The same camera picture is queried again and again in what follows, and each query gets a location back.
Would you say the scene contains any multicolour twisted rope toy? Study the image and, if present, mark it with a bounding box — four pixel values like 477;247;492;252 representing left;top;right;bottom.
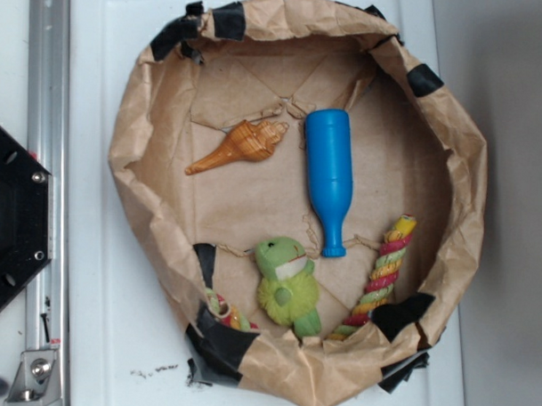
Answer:
202;207;419;345

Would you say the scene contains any metal corner bracket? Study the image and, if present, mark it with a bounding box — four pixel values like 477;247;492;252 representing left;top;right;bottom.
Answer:
4;349;62;406

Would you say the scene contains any white tray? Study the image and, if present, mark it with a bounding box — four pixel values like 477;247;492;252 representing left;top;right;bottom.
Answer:
68;0;465;406

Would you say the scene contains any brown paper bin with tape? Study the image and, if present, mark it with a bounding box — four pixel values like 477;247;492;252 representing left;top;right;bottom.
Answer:
109;0;488;406

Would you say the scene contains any blue plastic bottle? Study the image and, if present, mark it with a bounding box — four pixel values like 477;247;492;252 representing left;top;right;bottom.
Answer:
304;109;353;258

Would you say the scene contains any green plush turtle toy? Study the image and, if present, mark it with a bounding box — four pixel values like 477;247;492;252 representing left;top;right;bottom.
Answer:
255;236;322;338

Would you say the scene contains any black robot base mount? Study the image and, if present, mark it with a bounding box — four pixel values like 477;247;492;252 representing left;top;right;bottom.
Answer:
0;126;50;312

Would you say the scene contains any aluminium extrusion rail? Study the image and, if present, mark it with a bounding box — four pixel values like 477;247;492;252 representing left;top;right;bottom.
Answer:
12;0;85;406

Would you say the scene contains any orange conch shell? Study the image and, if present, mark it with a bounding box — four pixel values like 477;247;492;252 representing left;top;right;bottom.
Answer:
185;120;289;175

